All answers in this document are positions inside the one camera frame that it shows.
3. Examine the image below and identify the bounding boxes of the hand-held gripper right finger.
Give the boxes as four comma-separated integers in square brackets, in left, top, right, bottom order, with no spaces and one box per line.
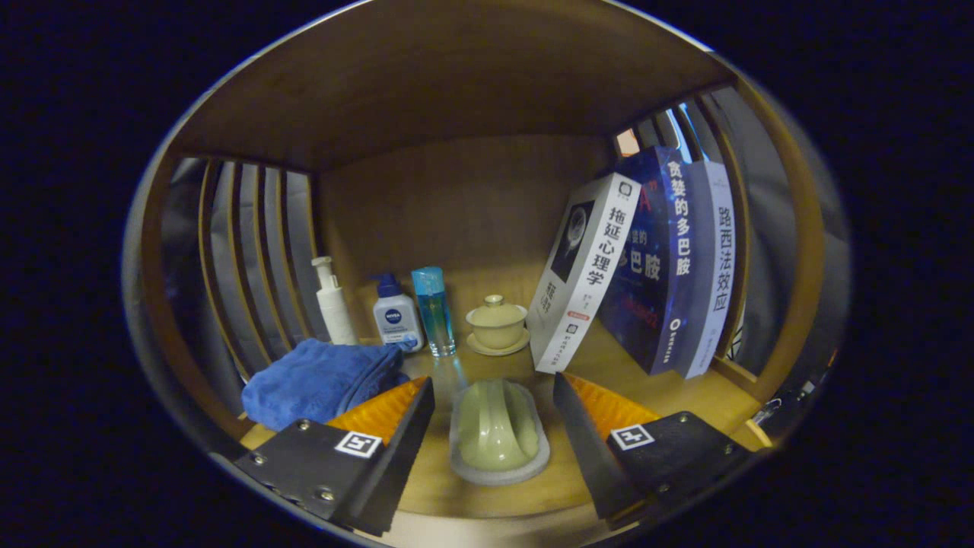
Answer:
[552,371,754,531]

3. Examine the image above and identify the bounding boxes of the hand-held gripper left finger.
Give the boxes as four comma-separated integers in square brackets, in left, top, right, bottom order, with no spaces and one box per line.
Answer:
[232,377,436,537]

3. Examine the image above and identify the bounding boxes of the wooden countertop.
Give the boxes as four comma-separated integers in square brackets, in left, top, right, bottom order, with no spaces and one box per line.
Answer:
[240,320,766,518]

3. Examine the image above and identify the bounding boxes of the wooden cabinet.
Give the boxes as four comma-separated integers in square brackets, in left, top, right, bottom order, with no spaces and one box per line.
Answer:
[126,0,849,534]

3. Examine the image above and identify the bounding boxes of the blue towel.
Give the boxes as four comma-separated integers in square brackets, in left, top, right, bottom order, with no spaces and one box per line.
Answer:
[242,338,415,432]

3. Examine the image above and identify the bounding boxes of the white bottle with blue cap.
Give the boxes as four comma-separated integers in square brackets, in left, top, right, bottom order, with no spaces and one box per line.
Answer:
[371,272,425,352]

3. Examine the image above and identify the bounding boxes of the clear blue bottle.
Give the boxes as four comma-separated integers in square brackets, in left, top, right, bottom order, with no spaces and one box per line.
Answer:
[411,266,457,358]

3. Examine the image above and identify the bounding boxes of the cream lidded teacup with saucer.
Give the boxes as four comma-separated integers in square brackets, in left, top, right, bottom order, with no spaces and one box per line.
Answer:
[465,295,531,357]

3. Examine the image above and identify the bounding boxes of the white pump bottle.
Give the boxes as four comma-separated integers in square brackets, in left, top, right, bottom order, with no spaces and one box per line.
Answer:
[310,256,358,346]

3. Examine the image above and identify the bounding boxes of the white book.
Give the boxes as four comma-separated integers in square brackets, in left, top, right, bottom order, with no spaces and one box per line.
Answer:
[527,172,642,374]

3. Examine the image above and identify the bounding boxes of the dark blue book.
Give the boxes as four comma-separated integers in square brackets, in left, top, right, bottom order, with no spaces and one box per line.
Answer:
[597,146,701,376]

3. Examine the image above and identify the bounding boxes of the pale grey-blue book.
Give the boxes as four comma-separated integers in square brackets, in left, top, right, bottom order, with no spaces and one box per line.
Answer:
[681,160,737,380]

